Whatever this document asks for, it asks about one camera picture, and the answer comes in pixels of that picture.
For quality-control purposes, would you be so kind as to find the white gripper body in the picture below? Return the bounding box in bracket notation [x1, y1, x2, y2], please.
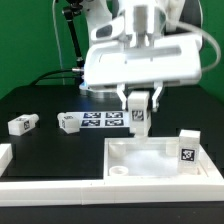
[84, 34, 202, 88]

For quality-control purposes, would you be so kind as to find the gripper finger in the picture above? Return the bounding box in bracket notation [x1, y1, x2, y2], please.
[116, 84, 127, 111]
[152, 82, 164, 112]

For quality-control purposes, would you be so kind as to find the white square table top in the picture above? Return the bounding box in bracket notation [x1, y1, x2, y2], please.
[103, 137, 216, 179]

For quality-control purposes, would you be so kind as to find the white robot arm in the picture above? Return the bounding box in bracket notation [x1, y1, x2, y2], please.
[84, 0, 202, 109]

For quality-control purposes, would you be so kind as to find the printed marker sheet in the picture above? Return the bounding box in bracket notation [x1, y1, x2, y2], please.
[63, 110, 132, 128]

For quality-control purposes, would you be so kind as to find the white U-shaped fence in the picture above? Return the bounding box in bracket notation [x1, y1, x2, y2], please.
[0, 138, 224, 207]

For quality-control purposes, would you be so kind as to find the grey hanging cable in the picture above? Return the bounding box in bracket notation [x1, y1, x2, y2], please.
[166, 19, 222, 74]

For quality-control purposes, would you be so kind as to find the black cable at base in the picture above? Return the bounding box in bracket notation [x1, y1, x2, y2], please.
[29, 66, 84, 87]

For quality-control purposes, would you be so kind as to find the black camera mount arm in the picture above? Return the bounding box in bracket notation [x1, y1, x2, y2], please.
[62, 0, 84, 67]

